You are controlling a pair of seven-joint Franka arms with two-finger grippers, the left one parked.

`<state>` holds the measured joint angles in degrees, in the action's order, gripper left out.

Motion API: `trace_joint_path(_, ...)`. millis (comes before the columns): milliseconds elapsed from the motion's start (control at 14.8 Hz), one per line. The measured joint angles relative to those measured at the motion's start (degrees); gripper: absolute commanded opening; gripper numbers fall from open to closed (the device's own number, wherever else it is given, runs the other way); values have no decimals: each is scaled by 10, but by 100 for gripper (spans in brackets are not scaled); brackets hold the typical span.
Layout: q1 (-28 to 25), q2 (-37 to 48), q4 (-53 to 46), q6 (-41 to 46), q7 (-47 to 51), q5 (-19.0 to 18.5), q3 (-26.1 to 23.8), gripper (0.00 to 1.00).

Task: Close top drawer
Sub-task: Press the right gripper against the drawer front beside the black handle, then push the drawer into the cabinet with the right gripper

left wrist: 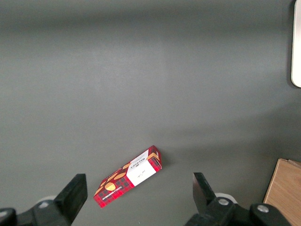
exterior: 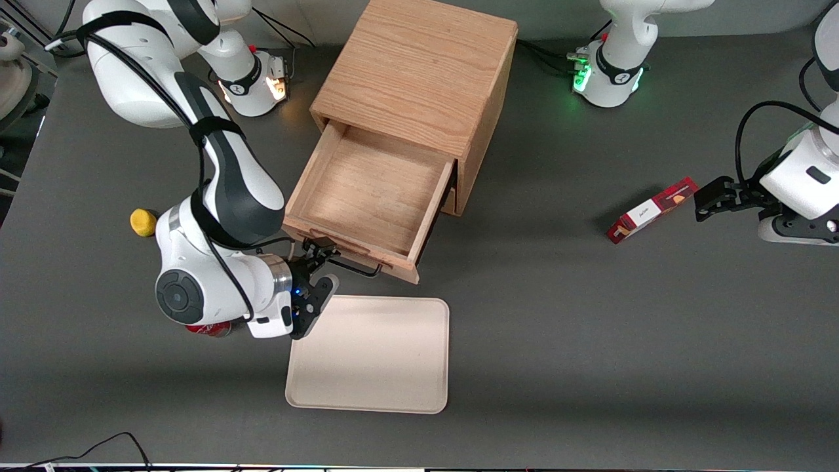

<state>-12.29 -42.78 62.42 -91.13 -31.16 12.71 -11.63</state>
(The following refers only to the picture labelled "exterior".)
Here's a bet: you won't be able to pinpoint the black cables at arm base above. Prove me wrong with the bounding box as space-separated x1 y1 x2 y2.
252 8 317 83
517 20 614 77

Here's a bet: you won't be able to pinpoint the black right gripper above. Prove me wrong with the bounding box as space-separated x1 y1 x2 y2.
287 237 342 341

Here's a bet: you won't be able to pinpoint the wooden drawer with notched front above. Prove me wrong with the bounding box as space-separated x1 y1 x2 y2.
282 121 457 285

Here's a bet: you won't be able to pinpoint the thin black cable on table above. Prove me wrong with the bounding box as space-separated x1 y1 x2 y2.
0 431 153 472

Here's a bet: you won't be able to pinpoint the beige round object beside table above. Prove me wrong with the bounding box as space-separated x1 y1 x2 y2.
0 29 35 122

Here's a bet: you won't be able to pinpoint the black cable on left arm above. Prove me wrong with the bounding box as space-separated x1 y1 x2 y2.
734 56 839 192

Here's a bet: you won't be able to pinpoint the red bottle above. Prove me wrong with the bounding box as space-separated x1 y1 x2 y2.
185 321 232 339

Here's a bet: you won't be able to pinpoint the black cables at left arm base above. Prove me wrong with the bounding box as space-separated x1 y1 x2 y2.
517 20 614 77

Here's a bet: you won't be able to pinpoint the yellow lemon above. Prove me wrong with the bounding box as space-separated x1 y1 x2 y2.
130 208 159 237

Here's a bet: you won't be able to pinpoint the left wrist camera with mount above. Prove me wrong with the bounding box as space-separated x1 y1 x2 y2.
758 205 839 247

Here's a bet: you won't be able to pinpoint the black cables at right arm base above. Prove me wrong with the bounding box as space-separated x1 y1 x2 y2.
252 8 317 83

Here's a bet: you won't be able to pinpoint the wooden drawer cabinet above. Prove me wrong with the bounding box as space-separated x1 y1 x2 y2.
309 0 520 217

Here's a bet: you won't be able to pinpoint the red and white snack box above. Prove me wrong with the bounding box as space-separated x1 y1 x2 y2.
606 176 700 245

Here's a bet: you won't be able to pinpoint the beige plastic tray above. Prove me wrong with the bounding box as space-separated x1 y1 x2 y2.
284 295 451 415

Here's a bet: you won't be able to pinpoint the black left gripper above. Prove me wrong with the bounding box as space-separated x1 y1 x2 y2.
694 151 785 223

